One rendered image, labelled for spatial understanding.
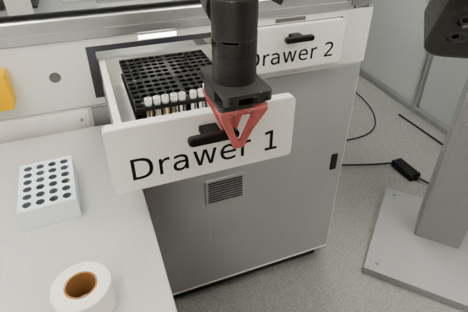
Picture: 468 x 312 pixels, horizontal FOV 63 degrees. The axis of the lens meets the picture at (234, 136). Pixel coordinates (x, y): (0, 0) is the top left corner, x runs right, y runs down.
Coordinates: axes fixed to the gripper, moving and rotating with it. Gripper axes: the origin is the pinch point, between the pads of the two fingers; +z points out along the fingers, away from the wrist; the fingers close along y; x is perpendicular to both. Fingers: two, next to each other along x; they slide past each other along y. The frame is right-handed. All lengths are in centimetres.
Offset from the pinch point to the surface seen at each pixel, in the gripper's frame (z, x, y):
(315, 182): 49, -42, 37
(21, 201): 10.1, 31.1, 9.0
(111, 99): 0.4, 15.1, 18.9
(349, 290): 90, -52, 22
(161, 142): 0.4, 10.0, 2.8
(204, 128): -1.3, 3.9, 1.6
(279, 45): 1.2, -24.8, 34.9
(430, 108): 81, -167, 105
